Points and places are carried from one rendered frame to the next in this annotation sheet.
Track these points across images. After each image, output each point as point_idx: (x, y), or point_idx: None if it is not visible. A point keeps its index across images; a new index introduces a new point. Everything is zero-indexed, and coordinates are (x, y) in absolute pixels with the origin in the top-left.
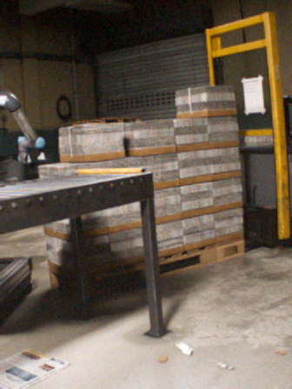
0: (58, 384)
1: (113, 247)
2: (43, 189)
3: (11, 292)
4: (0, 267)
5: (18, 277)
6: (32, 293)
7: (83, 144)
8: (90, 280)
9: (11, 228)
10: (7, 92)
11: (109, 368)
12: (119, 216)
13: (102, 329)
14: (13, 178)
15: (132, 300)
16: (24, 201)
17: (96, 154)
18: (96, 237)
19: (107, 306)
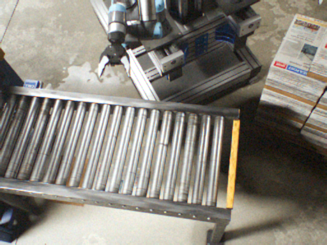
0: (117, 221)
1: (303, 132)
2: (112, 176)
3: (201, 100)
4: (227, 60)
5: (221, 88)
6: (245, 88)
7: (313, 62)
8: (269, 133)
9: (58, 200)
10: (126, 72)
11: (149, 238)
12: (324, 123)
13: (204, 193)
14: (250, 21)
15: (271, 179)
16: (66, 197)
17: (325, 77)
18: (290, 119)
19: (248, 167)
